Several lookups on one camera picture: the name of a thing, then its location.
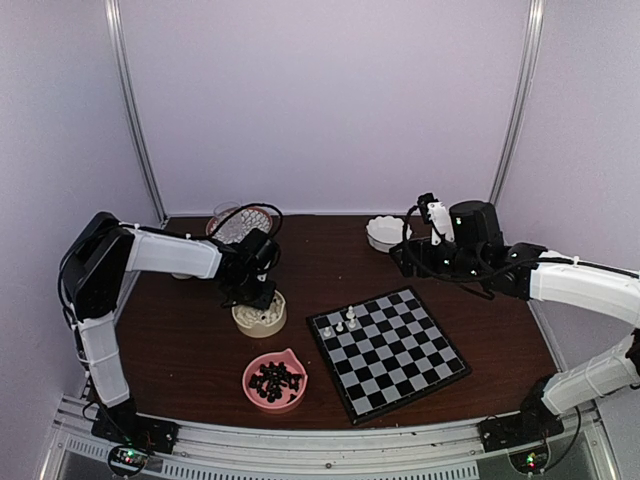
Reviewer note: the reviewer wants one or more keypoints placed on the white scalloped bowl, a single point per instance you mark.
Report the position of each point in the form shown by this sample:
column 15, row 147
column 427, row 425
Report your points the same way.
column 384, row 232

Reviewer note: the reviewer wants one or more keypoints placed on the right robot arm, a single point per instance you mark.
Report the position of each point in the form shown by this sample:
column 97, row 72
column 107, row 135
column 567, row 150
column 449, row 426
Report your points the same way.
column 535, row 273

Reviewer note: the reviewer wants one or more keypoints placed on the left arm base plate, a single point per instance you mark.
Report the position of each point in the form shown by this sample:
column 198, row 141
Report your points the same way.
column 129, row 428

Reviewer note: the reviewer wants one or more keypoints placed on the pink bowl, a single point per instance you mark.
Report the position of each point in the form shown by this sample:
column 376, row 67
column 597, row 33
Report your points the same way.
column 290, row 399

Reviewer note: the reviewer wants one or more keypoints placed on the clear glass tumbler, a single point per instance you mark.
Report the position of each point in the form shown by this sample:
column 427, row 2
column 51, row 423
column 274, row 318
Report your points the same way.
column 229, row 226

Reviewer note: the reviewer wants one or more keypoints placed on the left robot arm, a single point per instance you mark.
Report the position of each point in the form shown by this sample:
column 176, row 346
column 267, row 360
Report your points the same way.
column 92, row 271

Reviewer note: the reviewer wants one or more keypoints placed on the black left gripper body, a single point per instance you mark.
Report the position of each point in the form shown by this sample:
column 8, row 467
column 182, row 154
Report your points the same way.
column 249, row 293

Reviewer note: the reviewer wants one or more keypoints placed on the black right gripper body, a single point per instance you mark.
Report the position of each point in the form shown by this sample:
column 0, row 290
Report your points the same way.
column 465, row 263

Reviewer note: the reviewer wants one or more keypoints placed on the cream bowl with spout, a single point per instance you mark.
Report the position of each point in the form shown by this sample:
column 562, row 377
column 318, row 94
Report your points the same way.
column 258, row 331

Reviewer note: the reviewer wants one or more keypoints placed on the aluminium frame post right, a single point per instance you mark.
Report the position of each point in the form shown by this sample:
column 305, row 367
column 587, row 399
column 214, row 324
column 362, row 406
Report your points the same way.
column 527, row 67

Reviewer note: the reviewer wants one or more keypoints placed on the patterned saucer plate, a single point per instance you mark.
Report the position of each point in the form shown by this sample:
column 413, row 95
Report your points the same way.
column 252, row 217

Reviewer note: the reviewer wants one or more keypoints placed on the aluminium front rail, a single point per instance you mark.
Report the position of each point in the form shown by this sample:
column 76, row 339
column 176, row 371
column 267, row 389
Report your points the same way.
column 451, row 450

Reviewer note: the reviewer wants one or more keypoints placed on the black chess pieces pile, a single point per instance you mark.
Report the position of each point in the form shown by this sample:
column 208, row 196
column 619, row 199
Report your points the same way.
column 271, row 379

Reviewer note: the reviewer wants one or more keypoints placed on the black and white chessboard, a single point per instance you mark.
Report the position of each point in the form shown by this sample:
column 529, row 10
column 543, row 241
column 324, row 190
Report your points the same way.
column 397, row 354

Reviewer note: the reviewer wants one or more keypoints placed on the aluminium frame post left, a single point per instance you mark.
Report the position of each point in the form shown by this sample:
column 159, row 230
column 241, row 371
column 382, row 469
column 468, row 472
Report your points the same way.
column 118, row 42

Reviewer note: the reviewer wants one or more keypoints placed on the aluminium frame post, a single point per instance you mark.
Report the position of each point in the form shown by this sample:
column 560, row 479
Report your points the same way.
column 527, row 67
column 118, row 42

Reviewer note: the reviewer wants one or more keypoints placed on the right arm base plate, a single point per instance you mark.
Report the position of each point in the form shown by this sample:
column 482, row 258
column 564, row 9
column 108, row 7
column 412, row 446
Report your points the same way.
column 527, row 426

